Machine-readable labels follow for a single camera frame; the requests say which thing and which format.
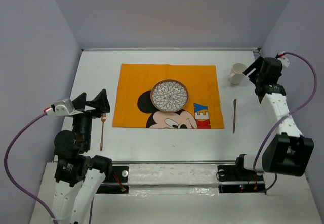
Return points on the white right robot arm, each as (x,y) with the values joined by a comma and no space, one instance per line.
(285,150)

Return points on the white ceramic mug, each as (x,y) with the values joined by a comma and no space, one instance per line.
(236,74)

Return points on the orange cartoon cloth placemat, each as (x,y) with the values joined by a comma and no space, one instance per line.
(134,109)

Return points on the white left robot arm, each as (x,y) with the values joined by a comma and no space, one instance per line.
(77,176)

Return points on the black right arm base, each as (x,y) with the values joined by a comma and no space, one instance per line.
(234,180)

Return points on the copper fork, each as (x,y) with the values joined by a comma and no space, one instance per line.
(103,119)

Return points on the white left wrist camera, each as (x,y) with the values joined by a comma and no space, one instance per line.
(62,108)

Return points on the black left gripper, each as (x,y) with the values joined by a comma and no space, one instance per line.
(101,101)

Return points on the patterned ceramic plate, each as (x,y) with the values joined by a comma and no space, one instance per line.
(169,95)

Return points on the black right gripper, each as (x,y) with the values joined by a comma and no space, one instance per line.
(256,64)

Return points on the copper knife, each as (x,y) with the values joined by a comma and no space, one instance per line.
(234,114)

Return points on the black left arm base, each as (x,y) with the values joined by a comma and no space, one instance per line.
(117,182)

